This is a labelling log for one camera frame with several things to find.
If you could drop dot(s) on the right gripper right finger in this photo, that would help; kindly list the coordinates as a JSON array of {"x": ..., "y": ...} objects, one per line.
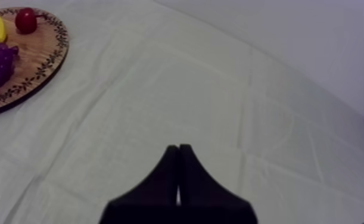
[{"x": 206, "y": 197}]

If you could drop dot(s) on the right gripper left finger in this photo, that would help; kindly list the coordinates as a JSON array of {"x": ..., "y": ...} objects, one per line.
[{"x": 152, "y": 194}]

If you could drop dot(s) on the round wooden board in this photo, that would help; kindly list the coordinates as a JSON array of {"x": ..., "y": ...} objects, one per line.
[{"x": 39, "y": 58}]

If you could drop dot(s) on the small red fruit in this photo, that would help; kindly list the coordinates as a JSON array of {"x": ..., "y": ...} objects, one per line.
[{"x": 26, "y": 20}]

